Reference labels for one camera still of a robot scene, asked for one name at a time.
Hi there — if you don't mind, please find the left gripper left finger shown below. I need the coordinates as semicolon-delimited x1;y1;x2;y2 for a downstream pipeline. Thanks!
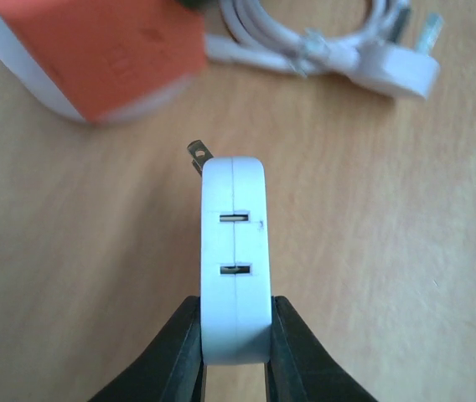
91;296;206;402

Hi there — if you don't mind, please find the orange cube socket adapter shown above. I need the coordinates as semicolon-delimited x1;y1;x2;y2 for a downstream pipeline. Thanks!
0;1;206;123

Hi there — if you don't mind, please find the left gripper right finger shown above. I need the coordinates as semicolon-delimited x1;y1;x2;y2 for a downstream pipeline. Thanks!
265;296;376;402

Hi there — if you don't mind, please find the coiled white power cord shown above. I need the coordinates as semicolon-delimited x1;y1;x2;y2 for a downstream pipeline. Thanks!
204;0;446;101

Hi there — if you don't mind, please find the round white socket base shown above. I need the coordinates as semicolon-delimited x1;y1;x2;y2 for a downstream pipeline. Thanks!
0;17;194;126

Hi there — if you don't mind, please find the white usb charger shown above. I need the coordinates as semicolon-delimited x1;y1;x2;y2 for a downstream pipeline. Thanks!
187;140;272;366

